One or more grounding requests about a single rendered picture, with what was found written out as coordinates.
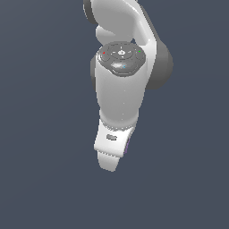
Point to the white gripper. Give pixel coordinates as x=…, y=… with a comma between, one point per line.
x=111, y=140

